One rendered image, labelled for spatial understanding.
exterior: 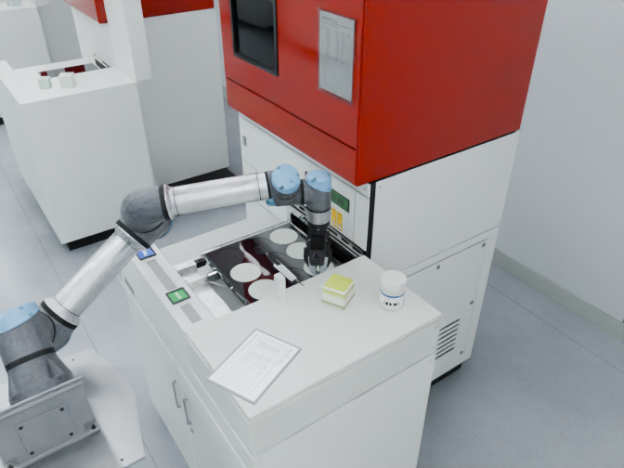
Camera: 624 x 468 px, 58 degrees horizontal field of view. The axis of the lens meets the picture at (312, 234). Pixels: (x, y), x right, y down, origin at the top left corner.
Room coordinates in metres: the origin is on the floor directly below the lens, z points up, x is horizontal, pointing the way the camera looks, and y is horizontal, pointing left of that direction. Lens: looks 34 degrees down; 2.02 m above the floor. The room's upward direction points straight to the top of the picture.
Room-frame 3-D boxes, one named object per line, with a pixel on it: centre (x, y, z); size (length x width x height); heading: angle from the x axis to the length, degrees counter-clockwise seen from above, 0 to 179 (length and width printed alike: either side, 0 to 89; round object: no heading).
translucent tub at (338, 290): (1.24, -0.08, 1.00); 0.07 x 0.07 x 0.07; 62
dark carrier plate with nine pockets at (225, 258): (1.52, 0.13, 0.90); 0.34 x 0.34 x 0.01; 35
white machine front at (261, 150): (1.80, 0.05, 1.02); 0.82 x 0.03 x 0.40; 35
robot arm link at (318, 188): (1.44, -0.02, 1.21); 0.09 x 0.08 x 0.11; 96
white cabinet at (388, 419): (1.39, 0.17, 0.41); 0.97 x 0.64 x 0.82; 35
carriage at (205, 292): (1.35, 0.34, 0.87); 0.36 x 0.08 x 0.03; 35
